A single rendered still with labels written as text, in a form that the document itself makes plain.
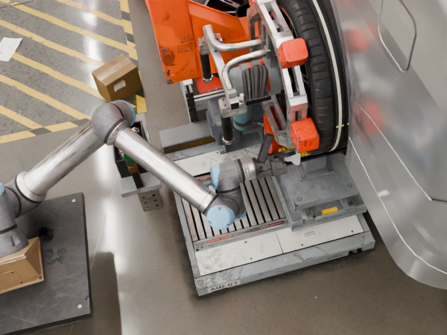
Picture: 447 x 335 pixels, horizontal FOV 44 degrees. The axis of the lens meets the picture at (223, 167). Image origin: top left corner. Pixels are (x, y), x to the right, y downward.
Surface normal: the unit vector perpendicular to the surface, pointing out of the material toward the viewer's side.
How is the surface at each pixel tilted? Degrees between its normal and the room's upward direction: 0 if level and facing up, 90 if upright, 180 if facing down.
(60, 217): 0
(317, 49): 36
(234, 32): 90
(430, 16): 80
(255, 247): 0
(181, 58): 90
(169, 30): 90
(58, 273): 0
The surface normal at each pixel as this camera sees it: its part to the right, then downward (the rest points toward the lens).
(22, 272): 0.29, 0.75
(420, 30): -0.97, 0.25
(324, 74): 0.14, 0.22
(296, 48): 0.07, -0.05
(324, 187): -0.09, -0.60
